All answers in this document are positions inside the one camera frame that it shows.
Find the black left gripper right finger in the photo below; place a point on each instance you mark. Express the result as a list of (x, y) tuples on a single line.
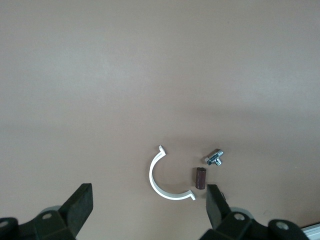
[(217, 210)]

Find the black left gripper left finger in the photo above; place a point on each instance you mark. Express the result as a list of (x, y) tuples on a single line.
[(75, 210)]

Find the white plastic drawer cabinet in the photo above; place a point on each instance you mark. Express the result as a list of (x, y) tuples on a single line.
[(313, 235)]

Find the small brown cylinder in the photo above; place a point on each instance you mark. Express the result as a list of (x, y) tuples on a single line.
[(200, 178)]

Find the silver metal T-bolt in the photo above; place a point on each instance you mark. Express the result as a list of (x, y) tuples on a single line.
[(213, 157)]

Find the brown table cover mat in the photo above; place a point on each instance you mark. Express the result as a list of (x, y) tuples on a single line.
[(100, 75)]

